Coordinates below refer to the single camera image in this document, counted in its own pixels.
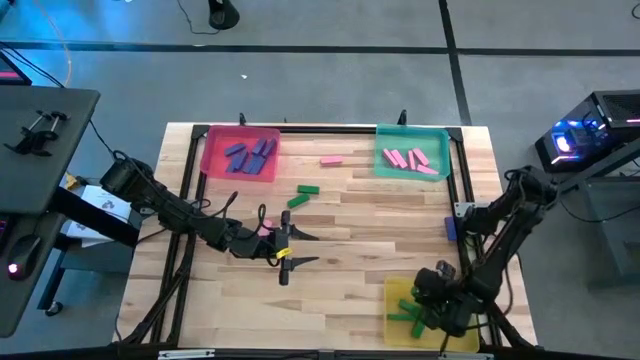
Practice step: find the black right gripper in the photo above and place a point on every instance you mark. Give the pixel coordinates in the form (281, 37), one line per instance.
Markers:
(445, 300)

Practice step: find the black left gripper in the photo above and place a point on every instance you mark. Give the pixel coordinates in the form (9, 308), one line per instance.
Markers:
(257, 244)

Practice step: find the pink rectangular block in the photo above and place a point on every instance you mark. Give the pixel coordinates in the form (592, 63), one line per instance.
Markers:
(267, 227)
(427, 170)
(331, 160)
(390, 157)
(412, 160)
(421, 156)
(399, 159)

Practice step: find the yellow translucent plastic bin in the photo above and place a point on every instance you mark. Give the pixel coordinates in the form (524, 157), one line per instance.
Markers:
(397, 292)

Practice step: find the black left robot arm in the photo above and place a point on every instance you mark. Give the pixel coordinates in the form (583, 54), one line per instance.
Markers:
(175, 212)

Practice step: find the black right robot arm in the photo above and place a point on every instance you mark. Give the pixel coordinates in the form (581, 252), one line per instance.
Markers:
(520, 197)

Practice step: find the yellow tape tag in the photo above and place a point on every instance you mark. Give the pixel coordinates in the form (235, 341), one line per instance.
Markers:
(284, 253)

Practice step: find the pink translucent plastic bin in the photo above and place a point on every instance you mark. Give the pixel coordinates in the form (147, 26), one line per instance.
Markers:
(215, 140)

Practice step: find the teal translucent plastic bin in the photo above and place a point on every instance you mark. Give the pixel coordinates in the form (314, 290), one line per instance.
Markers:
(435, 145)

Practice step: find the grey metal stand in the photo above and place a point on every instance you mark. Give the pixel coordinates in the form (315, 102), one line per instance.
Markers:
(617, 250)

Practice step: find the white paper box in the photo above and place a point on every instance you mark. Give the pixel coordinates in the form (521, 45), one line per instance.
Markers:
(97, 200)

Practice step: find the black computer tower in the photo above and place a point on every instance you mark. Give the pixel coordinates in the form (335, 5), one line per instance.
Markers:
(600, 125)

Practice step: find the small yellow object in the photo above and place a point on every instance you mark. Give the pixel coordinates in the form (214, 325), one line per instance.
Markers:
(71, 181)

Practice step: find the black stand base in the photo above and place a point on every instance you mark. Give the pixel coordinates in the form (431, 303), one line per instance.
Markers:
(223, 15)

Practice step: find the black caster wheel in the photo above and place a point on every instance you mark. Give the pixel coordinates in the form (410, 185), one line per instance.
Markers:
(52, 307)

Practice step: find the dark grey side desk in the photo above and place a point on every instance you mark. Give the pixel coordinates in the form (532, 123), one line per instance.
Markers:
(45, 170)

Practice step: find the black computer mouse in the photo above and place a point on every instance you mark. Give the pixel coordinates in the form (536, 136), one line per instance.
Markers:
(25, 252)

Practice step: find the black clamp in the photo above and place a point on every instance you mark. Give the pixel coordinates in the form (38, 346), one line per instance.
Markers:
(35, 135)

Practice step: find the tablet screen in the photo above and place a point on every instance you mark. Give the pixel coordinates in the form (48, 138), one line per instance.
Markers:
(10, 70)

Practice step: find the silver metal bracket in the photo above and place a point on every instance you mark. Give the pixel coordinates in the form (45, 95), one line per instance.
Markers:
(186, 354)
(465, 356)

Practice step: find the black aluminium table frame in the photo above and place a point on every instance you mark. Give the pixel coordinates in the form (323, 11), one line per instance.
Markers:
(325, 129)

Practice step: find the black frame post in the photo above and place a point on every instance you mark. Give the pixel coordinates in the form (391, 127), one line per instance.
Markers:
(242, 119)
(402, 118)

